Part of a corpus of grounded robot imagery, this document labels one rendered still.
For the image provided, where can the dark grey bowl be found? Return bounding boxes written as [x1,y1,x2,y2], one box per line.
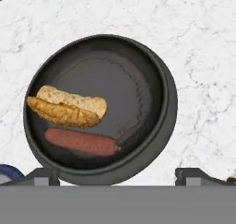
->
[22,33,179,186]

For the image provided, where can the golden brown bun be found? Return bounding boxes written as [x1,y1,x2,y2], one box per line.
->
[26,85,108,129]

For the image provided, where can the reddish brown sausage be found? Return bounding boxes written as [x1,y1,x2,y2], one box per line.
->
[44,127,122,158]

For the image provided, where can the blue rimmed plate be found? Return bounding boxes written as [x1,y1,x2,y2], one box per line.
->
[0,163,26,185]

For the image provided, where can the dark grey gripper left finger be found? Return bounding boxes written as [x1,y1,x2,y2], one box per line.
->
[2,167,61,187]

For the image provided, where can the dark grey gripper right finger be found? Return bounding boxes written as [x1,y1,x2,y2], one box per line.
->
[174,167,230,187]

